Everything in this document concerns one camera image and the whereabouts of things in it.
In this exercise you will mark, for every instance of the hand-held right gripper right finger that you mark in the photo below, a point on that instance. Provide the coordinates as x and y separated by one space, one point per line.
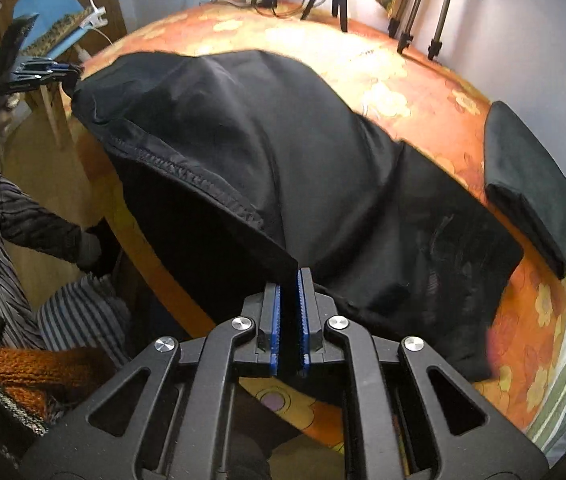
305 325

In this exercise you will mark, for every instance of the tall grey tripod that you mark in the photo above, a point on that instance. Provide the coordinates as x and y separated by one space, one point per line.
413 5
444 15

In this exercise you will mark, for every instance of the orange knitted cloth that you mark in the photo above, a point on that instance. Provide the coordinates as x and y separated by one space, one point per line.
28 372

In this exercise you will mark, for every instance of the orange floral blanket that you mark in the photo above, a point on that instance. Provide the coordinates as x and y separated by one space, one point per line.
413 85

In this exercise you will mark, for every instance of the grey striped cloth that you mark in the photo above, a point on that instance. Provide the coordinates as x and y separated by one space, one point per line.
83 315

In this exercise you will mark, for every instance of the black pants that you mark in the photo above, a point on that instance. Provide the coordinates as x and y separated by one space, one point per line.
528 180
273 160

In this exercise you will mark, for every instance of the leopard patterned cloth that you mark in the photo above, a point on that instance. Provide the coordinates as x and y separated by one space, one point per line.
58 30

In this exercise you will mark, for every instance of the folded black pants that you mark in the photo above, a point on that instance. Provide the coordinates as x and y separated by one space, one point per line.
528 180

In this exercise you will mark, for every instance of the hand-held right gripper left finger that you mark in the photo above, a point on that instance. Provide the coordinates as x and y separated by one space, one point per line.
275 330

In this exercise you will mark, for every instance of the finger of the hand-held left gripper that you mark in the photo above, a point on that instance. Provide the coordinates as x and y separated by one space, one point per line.
45 65
43 78

